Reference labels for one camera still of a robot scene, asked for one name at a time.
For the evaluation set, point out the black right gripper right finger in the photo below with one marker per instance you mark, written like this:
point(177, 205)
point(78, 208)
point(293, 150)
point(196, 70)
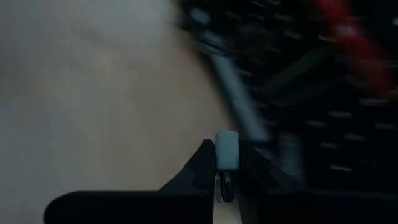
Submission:
point(311, 208)

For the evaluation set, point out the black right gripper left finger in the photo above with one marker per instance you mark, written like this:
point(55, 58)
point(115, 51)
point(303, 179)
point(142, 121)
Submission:
point(140, 208)

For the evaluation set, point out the light purple plastic stick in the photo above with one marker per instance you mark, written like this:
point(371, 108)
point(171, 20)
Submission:
point(227, 149)

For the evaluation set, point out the black pegboard tool stand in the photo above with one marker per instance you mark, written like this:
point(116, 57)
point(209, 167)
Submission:
point(311, 140)

